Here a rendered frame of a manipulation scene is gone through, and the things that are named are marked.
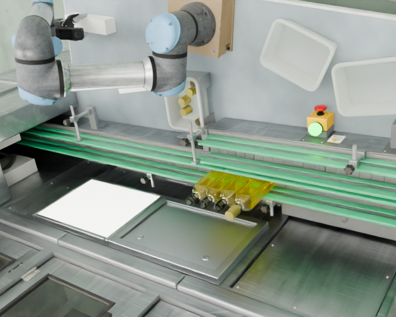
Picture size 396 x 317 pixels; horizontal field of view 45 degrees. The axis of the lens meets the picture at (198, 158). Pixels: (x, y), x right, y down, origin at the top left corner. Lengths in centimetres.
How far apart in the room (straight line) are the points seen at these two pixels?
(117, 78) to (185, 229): 59
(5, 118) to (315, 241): 138
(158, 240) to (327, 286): 59
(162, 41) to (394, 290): 101
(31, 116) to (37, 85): 80
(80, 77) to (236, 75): 60
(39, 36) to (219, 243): 86
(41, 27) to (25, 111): 82
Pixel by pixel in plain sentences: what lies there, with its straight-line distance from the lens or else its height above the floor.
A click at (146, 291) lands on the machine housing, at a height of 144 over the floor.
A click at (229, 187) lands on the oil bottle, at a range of 166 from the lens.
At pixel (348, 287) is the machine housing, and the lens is 153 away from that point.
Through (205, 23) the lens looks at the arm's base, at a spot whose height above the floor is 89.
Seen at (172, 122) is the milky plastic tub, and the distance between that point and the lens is 199.
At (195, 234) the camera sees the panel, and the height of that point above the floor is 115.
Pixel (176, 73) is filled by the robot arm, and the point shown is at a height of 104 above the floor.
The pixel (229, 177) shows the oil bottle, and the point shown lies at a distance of 172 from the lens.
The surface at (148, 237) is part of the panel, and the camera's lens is 175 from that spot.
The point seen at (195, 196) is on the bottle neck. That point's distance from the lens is 167.
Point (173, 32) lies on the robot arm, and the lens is 154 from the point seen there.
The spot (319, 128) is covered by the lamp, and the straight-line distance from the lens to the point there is 164.
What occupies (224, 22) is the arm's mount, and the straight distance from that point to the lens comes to 173.
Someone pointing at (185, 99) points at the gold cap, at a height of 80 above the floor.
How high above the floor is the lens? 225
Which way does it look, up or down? 46 degrees down
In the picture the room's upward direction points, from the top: 127 degrees counter-clockwise
